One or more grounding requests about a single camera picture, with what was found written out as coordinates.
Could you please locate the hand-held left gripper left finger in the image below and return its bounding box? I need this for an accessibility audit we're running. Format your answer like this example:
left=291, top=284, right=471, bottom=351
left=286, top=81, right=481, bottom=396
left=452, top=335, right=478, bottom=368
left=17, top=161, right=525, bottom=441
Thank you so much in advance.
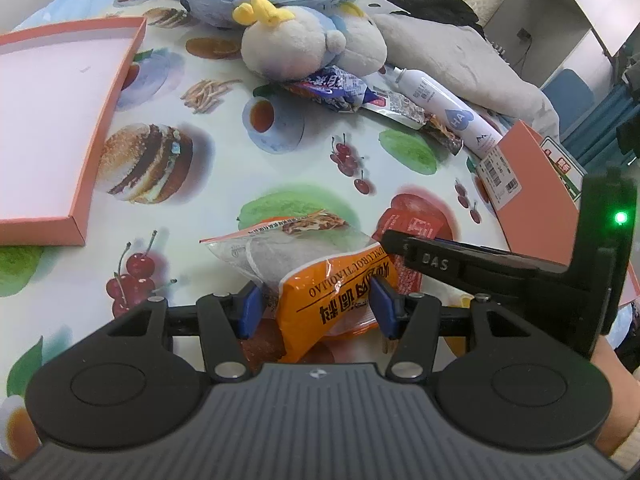
left=107, top=281, right=264, bottom=383

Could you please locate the brown snack packet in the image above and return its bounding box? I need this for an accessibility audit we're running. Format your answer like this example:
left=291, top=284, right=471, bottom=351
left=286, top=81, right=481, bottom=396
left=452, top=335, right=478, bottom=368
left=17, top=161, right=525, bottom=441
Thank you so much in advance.
left=421, top=114, right=467, bottom=157

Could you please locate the white spray bottle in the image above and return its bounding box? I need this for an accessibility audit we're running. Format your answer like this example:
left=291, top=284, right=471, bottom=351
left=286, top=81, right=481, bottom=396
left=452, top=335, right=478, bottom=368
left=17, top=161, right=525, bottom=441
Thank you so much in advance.
left=386, top=66, right=503, bottom=157

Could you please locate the pink cardboard box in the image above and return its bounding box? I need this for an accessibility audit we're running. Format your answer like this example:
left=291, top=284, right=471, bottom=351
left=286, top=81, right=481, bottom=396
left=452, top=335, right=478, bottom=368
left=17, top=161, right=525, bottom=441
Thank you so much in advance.
left=474, top=120, right=640, bottom=307

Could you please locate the pink box lid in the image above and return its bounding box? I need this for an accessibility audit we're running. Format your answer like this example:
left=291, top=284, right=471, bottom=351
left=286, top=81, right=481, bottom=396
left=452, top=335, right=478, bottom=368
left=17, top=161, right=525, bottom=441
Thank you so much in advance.
left=0, top=16, right=148, bottom=247

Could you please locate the blue chair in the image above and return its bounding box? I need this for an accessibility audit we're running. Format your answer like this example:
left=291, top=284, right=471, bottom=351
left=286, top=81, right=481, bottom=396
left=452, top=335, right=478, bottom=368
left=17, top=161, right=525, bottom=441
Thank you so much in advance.
left=541, top=68, right=597, bottom=137

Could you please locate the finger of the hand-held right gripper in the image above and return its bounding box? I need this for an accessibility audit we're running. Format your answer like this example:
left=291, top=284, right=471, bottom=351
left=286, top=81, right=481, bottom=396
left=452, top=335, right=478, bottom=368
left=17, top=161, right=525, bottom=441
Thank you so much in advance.
left=381, top=229, right=576, bottom=307

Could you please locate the silver snack packet red label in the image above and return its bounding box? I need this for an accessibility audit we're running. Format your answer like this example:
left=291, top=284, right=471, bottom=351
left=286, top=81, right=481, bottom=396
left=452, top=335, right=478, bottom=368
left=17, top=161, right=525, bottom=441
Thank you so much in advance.
left=361, top=87, right=437, bottom=132

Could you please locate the red snack packet white label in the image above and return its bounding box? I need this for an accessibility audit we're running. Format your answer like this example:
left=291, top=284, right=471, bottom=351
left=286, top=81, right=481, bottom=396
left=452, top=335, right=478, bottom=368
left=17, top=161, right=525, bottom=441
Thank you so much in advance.
left=374, top=209, right=452, bottom=302

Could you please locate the white cabinet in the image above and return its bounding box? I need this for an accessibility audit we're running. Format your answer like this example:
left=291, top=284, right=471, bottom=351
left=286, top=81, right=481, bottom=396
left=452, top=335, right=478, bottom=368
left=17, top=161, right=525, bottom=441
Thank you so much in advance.
left=481, top=0, right=640, bottom=97

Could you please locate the white and blue plush toy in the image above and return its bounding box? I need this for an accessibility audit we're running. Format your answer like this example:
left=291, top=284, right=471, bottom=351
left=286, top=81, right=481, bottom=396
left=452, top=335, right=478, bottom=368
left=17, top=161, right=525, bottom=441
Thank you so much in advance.
left=232, top=0, right=389, bottom=82

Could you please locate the blue curtain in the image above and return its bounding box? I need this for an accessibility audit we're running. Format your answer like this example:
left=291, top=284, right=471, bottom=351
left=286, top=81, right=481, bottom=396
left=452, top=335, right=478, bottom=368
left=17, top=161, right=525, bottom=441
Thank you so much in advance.
left=581, top=84, right=640, bottom=172

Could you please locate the orange noodle snack packet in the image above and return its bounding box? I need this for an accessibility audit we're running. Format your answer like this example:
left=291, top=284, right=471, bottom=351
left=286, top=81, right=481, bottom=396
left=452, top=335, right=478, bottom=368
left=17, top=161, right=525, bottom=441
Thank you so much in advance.
left=199, top=214, right=402, bottom=364

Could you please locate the person's right forearm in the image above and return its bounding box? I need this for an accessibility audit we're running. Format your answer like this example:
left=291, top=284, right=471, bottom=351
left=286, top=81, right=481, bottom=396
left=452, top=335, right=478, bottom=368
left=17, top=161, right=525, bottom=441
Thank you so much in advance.
left=589, top=332, right=640, bottom=480

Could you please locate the grey blanket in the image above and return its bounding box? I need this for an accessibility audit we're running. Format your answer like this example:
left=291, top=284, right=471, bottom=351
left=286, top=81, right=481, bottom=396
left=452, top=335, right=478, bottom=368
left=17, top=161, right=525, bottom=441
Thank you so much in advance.
left=67, top=0, right=559, bottom=132

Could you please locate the light blue bedsheet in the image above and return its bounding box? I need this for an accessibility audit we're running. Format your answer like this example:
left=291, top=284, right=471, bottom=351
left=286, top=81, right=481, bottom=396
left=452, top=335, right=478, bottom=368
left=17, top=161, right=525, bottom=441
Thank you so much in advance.
left=12, top=0, right=128, bottom=32

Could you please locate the black charger cable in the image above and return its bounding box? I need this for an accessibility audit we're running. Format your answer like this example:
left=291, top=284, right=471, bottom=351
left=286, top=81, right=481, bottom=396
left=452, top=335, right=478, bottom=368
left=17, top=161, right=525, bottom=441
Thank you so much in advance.
left=516, top=26, right=534, bottom=75

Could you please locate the blue and purple snack packet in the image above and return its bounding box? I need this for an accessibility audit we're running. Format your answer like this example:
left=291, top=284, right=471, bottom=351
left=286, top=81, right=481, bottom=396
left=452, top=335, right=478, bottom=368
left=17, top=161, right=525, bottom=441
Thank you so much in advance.
left=284, top=67, right=379, bottom=114

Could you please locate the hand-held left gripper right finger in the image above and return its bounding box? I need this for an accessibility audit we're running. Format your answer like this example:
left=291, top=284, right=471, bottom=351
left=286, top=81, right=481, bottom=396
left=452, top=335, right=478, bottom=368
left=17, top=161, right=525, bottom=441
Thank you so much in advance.
left=369, top=280, right=533, bottom=383

